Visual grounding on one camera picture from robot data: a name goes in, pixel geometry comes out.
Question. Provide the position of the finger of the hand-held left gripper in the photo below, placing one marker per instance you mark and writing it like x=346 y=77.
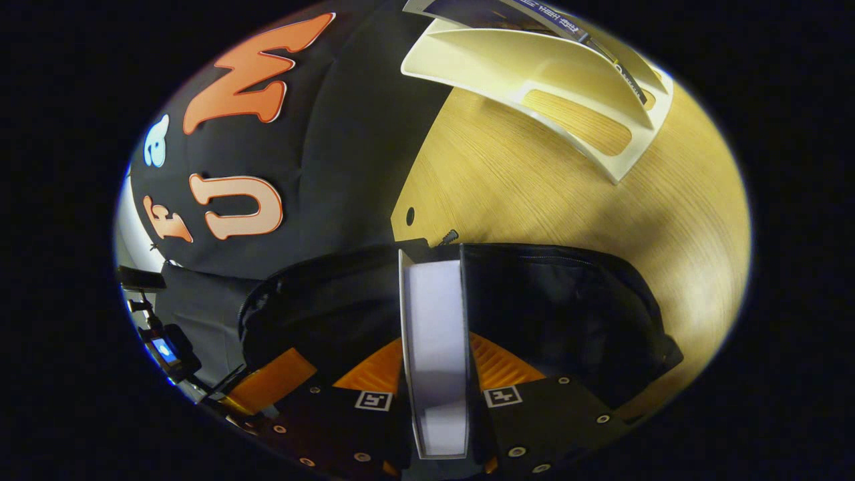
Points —
x=270 y=384

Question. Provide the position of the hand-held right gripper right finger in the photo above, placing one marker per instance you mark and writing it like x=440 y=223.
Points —
x=548 y=427

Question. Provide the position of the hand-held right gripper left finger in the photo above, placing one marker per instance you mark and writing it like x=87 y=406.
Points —
x=347 y=427

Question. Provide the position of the white portrait cover book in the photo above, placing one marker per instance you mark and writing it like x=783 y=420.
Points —
x=434 y=347

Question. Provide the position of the white plastic bookshelf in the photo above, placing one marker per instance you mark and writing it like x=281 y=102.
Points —
x=507 y=60

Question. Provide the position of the blue cover book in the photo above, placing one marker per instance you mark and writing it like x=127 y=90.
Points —
x=554 y=20

